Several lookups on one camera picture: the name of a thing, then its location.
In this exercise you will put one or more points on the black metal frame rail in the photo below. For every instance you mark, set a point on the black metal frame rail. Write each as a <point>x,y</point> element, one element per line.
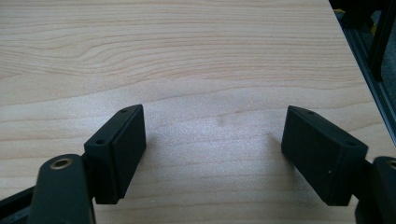
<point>370,67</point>

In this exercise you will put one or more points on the black metal stand post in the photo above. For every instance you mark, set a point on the black metal stand post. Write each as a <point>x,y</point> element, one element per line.
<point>381,40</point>

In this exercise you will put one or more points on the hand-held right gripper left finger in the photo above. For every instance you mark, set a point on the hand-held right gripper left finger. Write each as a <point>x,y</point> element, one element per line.
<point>116,155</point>

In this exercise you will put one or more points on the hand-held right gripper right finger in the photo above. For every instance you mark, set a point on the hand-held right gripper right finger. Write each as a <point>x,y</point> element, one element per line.
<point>323,161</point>

